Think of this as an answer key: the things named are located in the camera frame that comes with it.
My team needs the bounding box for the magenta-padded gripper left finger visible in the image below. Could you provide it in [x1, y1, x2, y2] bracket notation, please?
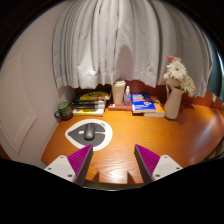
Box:
[43, 143, 95, 187]

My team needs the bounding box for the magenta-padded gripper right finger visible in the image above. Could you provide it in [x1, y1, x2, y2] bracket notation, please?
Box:
[133, 143, 184, 185]

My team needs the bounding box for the black computer mouse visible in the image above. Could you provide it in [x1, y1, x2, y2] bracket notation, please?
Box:
[83, 122, 98, 141]

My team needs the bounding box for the grey white-rimmed mouse pad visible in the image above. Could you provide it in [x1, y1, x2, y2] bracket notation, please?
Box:
[64, 118, 114, 152]

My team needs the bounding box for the dark green-rimmed mug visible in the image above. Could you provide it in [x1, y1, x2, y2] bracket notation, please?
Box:
[54, 101, 74, 122]

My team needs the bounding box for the orange cover book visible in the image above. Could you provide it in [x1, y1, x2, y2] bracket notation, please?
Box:
[143, 95, 166, 118]

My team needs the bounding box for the white and yellow book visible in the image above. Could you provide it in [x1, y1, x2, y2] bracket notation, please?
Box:
[72, 108, 106, 117]

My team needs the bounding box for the cream ceramic vase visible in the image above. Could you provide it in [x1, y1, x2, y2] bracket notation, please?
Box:
[163, 84, 185, 120]

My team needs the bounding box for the blue cover book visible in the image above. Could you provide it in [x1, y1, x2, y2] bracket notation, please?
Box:
[130, 92, 157, 114]

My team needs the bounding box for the flat red book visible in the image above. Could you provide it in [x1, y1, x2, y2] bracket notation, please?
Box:
[107, 102, 134, 112]

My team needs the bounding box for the white panelled door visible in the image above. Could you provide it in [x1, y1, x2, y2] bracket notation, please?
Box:
[0, 54, 38, 155]

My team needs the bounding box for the clear spray bottle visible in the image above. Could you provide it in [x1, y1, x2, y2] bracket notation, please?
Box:
[123, 85, 132, 107]

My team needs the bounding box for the yellow and black book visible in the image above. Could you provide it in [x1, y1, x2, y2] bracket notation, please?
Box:
[75, 90, 112, 102]

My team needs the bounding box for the beige lidded tumbler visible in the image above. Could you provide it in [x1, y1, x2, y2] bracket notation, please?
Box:
[111, 79, 127, 105]

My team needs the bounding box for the white daisy flower bunch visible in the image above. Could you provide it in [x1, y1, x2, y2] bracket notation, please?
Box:
[162, 55, 197, 98]

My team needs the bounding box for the dark glass window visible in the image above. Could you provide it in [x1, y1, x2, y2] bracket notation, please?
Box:
[205, 36, 224, 101]

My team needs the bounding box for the white pleated curtain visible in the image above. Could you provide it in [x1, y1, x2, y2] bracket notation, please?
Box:
[51, 0, 214, 98]

